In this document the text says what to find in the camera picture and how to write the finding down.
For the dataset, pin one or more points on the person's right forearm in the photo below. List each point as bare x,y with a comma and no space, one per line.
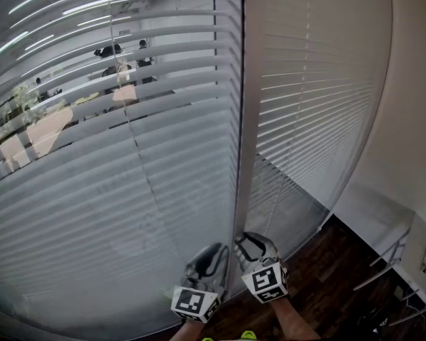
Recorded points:
291,322

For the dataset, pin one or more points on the person's right green shoe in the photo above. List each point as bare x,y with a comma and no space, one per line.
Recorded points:
248,335

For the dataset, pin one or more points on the light wooden office desk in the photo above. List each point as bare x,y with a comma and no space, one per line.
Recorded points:
46,126

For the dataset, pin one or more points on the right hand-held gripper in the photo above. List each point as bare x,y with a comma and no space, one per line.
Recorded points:
266,281

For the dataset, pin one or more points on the person's left forearm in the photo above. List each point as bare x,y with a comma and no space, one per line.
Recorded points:
186,332

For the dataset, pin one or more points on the partition frame post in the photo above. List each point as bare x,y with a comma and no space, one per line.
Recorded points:
250,119

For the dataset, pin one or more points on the white window blinds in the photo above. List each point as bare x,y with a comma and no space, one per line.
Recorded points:
92,197

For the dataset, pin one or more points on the green potted plant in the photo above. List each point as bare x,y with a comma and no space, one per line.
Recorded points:
21,99

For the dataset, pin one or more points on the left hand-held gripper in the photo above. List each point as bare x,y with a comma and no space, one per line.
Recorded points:
191,302

